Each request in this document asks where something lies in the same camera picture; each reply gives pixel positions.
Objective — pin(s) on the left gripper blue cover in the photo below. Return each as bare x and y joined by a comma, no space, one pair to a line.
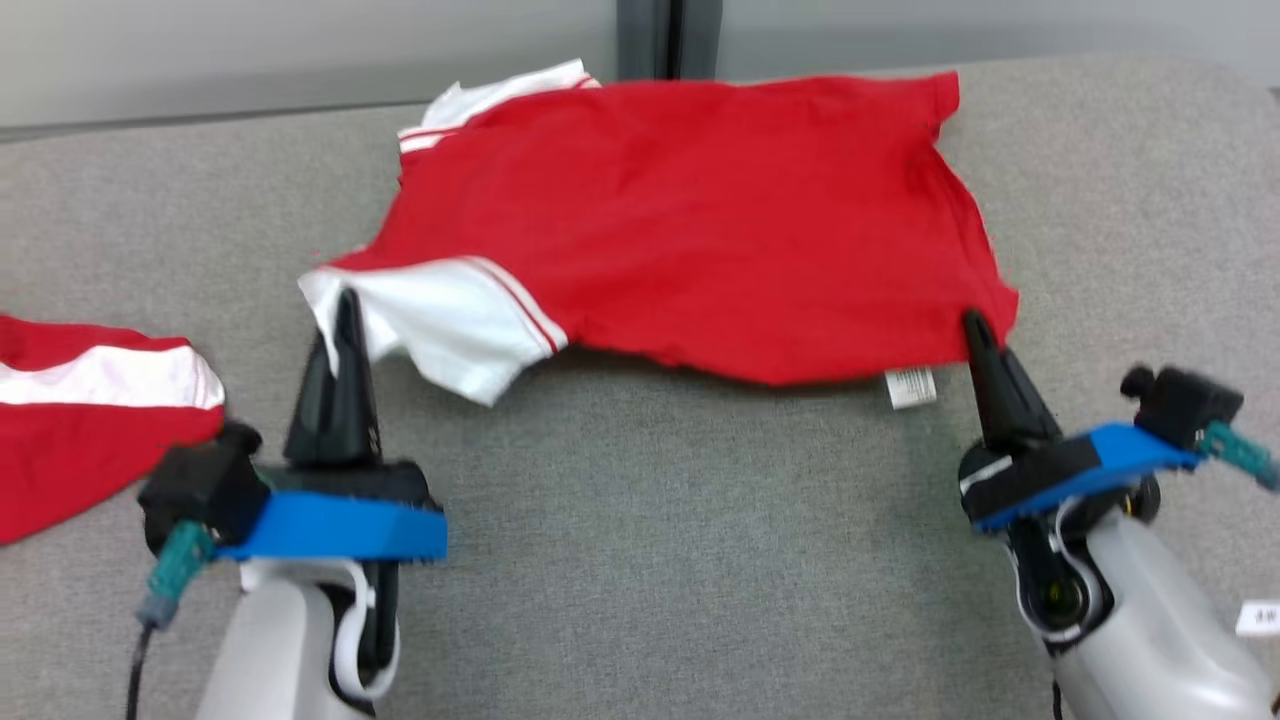
330,525

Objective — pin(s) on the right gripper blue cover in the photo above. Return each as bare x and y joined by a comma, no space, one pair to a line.
1060,475

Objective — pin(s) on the red shorts white stripe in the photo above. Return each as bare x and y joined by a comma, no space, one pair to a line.
80,460

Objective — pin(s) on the red white jersey shirt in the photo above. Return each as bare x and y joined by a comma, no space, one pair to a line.
700,220

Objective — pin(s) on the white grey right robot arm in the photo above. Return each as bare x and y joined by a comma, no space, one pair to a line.
1160,620

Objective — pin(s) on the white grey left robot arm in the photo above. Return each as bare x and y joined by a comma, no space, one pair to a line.
270,650

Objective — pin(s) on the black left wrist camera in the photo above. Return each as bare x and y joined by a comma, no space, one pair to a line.
200,485

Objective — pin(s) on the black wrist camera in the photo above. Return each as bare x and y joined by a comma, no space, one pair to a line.
1185,405
200,485

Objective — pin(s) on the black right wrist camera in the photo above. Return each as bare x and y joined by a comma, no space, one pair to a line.
1185,405

